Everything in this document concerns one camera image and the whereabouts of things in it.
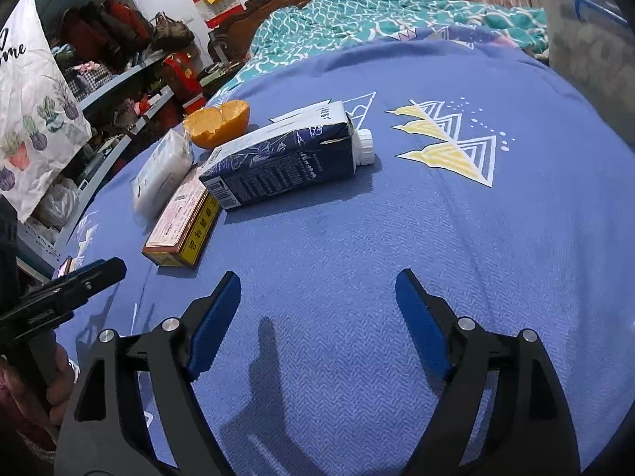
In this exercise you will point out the teal patterned quilt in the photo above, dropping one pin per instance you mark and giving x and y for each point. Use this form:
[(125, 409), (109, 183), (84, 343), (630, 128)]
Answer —
[(372, 15)]

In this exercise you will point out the white tissue pack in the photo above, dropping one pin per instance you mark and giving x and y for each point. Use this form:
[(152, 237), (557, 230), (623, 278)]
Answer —
[(158, 173)]

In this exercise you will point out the person's left forearm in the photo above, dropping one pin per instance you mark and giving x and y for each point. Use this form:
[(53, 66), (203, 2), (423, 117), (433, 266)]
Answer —
[(30, 444)]

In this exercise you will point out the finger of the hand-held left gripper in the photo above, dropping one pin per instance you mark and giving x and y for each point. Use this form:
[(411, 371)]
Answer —
[(94, 277)]

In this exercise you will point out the red clothes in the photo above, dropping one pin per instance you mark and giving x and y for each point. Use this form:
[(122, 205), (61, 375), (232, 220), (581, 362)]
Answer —
[(119, 20)]

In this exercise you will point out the pink snack wrapper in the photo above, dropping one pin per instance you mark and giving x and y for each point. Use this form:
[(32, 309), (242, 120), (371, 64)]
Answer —
[(64, 265)]

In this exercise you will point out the orange peel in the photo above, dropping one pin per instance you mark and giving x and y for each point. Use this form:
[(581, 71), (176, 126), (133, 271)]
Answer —
[(218, 124)]

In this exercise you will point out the cactus print tote bag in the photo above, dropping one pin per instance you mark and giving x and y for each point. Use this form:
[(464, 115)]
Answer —
[(34, 109)]

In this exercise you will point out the red gift box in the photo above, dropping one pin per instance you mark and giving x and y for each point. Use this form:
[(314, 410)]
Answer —
[(181, 77)]

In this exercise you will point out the brown handbag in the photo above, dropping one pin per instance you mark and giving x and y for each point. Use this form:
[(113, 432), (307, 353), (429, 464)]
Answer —
[(171, 34)]

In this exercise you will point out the person's left hand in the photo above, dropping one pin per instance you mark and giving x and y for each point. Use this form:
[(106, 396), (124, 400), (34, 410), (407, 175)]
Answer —
[(63, 369)]

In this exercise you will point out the grey metal shelf rack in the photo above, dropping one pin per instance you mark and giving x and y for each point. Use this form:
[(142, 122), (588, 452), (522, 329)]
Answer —
[(124, 77)]

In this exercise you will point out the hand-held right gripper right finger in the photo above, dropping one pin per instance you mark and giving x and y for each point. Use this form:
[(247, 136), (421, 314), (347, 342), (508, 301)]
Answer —
[(424, 322)]

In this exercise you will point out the dark blue milk carton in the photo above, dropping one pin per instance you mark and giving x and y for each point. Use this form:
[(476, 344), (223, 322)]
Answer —
[(278, 163)]

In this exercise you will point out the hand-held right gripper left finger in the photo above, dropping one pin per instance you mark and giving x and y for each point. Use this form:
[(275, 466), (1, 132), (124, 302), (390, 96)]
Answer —
[(213, 327)]

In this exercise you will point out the clear plastic bag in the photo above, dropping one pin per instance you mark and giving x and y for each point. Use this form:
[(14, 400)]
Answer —
[(59, 203)]

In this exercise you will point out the yellow brown medicine box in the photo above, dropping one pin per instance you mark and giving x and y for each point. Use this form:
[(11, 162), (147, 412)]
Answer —
[(173, 228)]

